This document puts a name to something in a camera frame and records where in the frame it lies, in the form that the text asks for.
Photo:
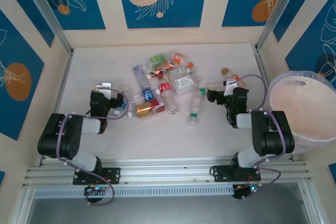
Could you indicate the small blue label bottle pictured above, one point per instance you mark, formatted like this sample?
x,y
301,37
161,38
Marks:
x,y
124,106

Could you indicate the green neck band bottle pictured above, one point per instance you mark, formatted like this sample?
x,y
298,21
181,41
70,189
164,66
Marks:
x,y
202,91
193,116

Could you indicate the clear unlabelled bottle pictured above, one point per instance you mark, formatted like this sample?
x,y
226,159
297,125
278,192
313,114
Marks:
x,y
131,93

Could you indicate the brown cap bottle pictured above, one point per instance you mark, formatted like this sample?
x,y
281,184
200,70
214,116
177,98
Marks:
x,y
225,71

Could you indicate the blue label clear bottle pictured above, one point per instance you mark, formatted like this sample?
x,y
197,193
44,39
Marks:
x,y
147,95

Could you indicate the tall clear bottle blue cap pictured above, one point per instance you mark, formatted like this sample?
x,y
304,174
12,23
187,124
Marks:
x,y
141,77

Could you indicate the gold label bottle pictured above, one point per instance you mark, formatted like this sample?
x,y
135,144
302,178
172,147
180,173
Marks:
x,y
149,108

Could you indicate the small green white label bottle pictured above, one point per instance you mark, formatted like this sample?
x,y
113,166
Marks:
x,y
178,72

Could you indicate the red label cola bottle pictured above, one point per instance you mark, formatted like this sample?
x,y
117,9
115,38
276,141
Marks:
x,y
165,87

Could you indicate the brown red label bottle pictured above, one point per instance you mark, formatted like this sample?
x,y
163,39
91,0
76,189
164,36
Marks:
x,y
160,71

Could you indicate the orange label orange cap bottle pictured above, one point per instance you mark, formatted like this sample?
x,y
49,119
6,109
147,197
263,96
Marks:
x,y
178,58

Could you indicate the light green label bottle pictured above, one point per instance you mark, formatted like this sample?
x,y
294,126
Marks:
x,y
155,58

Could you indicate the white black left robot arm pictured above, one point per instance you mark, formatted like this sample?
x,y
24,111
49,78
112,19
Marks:
x,y
52,140

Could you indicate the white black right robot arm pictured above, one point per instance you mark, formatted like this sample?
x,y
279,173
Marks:
x,y
273,140

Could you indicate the white round plastic bin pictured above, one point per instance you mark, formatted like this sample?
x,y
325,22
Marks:
x,y
299,108

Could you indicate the large translucent plastic bucket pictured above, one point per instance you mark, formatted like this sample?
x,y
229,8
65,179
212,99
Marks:
x,y
304,148

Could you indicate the black controller board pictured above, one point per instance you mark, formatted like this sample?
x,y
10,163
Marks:
x,y
242,191
94,190

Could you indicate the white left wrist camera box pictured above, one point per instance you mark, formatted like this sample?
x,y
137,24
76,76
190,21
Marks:
x,y
105,87

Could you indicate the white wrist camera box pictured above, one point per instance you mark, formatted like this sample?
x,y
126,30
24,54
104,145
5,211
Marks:
x,y
105,87
231,83

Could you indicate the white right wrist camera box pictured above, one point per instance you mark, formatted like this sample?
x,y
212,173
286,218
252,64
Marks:
x,y
231,83

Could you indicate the aluminium table edge rail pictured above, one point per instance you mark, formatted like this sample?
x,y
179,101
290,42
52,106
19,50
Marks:
x,y
261,66
63,82

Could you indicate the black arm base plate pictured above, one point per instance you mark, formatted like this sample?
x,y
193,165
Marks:
x,y
219,172
113,175

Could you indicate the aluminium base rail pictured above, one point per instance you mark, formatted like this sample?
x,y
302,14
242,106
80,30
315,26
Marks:
x,y
168,169

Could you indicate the aluminium frame post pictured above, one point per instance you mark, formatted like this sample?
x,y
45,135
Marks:
x,y
48,11
279,11

